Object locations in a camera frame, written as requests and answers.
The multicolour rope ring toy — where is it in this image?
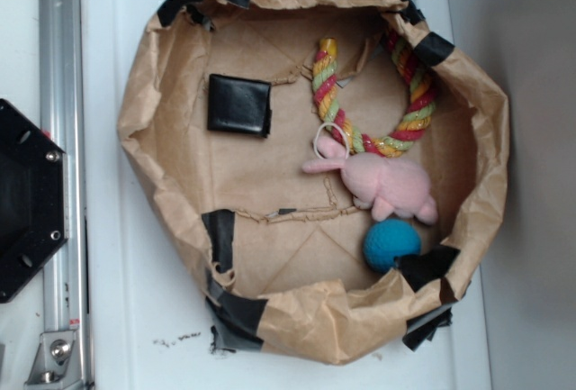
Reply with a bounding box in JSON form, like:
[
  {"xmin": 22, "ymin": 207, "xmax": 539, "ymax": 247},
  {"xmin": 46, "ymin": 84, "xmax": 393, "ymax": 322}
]
[{"xmin": 311, "ymin": 30, "xmax": 437, "ymax": 159}]

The brown paper bag container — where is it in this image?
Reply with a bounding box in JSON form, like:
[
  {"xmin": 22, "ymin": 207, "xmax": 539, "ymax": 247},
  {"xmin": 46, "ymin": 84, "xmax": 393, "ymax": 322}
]
[{"xmin": 117, "ymin": 0, "xmax": 509, "ymax": 365}]

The blue rubber ball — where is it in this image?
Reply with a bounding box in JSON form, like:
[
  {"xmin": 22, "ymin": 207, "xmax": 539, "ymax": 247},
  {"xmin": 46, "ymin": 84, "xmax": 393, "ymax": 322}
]
[{"xmin": 363, "ymin": 219, "xmax": 421, "ymax": 273}]

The metal corner bracket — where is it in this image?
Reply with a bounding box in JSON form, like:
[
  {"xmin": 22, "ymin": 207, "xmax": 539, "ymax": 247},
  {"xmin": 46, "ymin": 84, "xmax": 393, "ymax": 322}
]
[{"xmin": 23, "ymin": 330, "xmax": 86, "ymax": 390}]

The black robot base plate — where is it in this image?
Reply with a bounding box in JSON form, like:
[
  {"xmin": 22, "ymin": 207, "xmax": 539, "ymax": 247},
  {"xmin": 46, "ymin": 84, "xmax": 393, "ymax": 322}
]
[{"xmin": 1, "ymin": 99, "xmax": 67, "ymax": 304}]

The aluminium extrusion rail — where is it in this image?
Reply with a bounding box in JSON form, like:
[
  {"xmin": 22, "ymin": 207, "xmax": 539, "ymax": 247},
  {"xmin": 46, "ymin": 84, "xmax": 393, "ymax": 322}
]
[{"xmin": 40, "ymin": 0, "xmax": 94, "ymax": 389}]

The pink plush bunny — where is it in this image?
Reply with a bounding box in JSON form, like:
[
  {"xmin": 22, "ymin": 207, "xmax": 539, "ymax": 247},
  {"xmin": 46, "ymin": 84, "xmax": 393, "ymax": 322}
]
[{"xmin": 302, "ymin": 122, "xmax": 438, "ymax": 225}]

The black square box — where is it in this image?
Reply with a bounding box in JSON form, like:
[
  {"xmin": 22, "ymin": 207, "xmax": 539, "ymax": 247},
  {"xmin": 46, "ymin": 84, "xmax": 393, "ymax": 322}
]
[{"xmin": 207, "ymin": 74, "xmax": 272, "ymax": 138}]

